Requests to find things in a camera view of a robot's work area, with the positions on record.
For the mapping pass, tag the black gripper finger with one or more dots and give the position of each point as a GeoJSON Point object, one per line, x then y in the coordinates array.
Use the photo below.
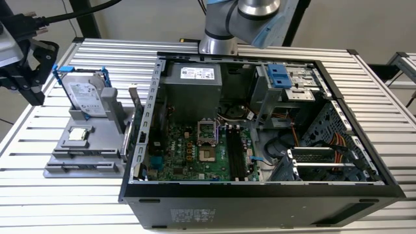
{"type": "Point", "coordinates": [48, 63]}
{"type": "Point", "coordinates": [11, 80]}

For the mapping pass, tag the RAM stick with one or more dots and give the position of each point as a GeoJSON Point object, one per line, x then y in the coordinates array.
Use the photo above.
{"type": "Point", "coordinates": [82, 167]}

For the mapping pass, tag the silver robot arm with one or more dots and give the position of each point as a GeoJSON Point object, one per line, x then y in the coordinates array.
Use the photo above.
{"type": "Point", "coordinates": [220, 24]}

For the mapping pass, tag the hard disk in blue carrier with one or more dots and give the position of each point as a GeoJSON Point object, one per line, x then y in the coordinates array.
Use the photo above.
{"type": "Point", "coordinates": [83, 95]}

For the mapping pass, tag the silver CPU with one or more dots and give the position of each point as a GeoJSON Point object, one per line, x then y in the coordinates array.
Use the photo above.
{"type": "Point", "coordinates": [78, 134]}

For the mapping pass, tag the green graphics card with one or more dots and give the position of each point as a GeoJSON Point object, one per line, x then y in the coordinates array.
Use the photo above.
{"type": "Point", "coordinates": [136, 98]}

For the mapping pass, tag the grey parts rack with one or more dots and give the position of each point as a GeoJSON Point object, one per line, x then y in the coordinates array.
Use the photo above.
{"type": "Point", "coordinates": [100, 143]}

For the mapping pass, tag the small yellow black connector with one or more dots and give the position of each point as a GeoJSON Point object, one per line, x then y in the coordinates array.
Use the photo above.
{"type": "Point", "coordinates": [183, 40]}

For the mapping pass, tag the grey power supply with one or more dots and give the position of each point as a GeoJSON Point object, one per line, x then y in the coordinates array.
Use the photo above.
{"type": "Point", "coordinates": [191, 97]}

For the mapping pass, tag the metal locking lever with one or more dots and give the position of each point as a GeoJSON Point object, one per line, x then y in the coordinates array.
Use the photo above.
{"type": "Point", "coordinates": [216, 134]}

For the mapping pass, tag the small black round fan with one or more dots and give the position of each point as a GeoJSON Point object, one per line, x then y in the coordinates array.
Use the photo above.
{"type": "Point", "coordinates": [235, 111]}

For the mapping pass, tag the CPU socket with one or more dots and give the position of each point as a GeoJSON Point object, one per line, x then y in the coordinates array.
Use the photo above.
{"type": "Point", "coordinates": [208, 154]}

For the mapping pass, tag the green motherboard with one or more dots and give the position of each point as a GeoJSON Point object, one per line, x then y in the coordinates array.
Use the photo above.
{"type": "Point", "coordinates": [215, 168]}

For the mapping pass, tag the blue drive bay latch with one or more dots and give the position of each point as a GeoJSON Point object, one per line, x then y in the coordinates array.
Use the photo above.
{"type": "Point", "coordinates": [278, 78]}

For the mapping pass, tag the grey metal drive cage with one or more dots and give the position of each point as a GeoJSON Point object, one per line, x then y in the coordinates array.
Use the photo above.
{"type": "Point", "coordinates": [299, 95]}

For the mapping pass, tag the black PC case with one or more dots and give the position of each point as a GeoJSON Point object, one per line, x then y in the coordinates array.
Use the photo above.
{"type": "Point", "coordinates": [260, 209]}

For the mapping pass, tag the perforated metal disk bay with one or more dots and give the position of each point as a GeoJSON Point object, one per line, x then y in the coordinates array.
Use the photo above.
{"type": "Point", "coordinates": [312, 156]}

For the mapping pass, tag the metal slat side table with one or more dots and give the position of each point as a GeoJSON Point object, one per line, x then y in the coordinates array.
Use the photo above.
{"type": "Point", "coordinates": [404, 61]}

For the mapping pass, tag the black metal frame post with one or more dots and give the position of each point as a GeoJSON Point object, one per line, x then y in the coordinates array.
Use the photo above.
{"type": "Point", "coordinates": [300, 19]}
{"type": "Point", "coordinates": [87, 26]}

